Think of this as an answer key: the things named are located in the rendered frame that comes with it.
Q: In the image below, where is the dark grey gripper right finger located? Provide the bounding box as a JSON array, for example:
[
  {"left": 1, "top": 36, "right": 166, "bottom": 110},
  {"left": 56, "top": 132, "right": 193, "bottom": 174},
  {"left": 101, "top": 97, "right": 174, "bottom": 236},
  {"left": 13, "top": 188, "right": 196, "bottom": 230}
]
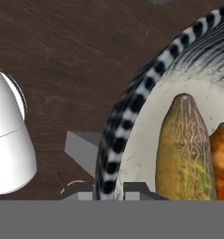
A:
[{"left": 122, "top": 181, "right": 170, "bottom": 202}]

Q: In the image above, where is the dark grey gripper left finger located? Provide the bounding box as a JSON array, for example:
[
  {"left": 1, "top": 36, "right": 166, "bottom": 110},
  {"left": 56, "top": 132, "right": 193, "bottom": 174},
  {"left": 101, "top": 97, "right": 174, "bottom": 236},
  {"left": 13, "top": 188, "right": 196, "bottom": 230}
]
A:
[{"left": 60, "top": 181, "right": 97, "bottom": 202}]

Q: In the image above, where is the black and white patterned bowl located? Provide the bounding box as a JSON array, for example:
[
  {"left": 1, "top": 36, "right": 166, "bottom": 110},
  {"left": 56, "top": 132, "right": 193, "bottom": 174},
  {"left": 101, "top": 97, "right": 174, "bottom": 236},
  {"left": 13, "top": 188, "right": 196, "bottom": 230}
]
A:
[{"left": 93, "top": 3, "right": 224, "bottom": 202}]

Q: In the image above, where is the green yellow cucumber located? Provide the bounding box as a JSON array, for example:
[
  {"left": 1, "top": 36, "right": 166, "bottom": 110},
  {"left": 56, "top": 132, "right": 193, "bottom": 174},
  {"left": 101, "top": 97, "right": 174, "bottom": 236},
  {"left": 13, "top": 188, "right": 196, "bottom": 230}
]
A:
[{"left": 154, "top": 92, "right": 217, "bottom": 202}]

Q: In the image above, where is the orange brown chicken drumstick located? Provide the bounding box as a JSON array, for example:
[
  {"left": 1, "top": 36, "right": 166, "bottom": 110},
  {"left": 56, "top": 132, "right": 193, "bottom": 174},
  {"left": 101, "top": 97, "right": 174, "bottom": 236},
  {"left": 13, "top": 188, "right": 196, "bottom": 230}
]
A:
[{"left": 208, "top": 121, "right": 224, "bottom": 202}]

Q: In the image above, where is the grey rectangular block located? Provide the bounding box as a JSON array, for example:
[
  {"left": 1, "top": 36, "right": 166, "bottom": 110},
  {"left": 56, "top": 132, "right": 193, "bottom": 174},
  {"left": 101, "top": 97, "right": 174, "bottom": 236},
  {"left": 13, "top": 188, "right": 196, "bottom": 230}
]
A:
[{"left": 63, "top": 130, "right": 103, "bottom": 179}]

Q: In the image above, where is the white rounded container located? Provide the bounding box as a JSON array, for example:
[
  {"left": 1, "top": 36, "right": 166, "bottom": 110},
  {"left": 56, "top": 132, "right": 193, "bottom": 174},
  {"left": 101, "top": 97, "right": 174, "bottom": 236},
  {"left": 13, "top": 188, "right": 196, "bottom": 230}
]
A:
[{"left": 0, "top": 64, "right": 38, "bottom": 196}]

